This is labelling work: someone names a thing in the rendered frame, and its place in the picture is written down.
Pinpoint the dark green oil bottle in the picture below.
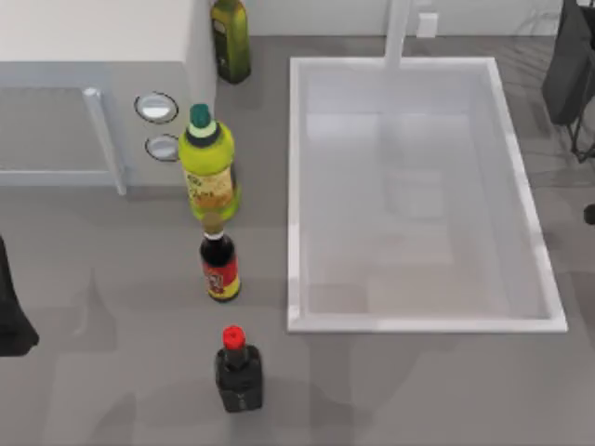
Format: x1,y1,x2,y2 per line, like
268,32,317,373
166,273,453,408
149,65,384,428
209,0,252,85

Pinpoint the tall white tap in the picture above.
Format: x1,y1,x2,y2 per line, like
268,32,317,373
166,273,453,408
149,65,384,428
383,0,411,71

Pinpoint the large microwave knob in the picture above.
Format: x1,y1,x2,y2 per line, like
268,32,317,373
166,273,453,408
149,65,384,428
133,91,180,125

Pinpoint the black office chair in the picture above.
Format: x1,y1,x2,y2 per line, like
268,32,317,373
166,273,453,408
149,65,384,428
541,0,595,226

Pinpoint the microwave door handle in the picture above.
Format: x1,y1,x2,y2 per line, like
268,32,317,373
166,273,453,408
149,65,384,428
83,87,128,196

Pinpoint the pale microwave oven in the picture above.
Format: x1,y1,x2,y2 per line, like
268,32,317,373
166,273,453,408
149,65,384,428
0,0,218,202

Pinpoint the dark bottle red label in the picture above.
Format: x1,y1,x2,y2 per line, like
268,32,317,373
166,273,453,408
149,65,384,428
199,211,243,305

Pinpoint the yellow-green bottle green cap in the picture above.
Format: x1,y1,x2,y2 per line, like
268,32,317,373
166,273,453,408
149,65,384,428
178,103,242,224

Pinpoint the black bottle red cap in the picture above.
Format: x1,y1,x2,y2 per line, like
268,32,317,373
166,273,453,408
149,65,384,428
213,324,264,414

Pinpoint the small microwave knob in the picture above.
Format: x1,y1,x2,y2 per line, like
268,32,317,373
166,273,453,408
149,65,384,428
144,133,182,164

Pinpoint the white sink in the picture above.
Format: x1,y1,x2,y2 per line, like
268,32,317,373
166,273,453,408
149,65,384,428
286,56,569,335

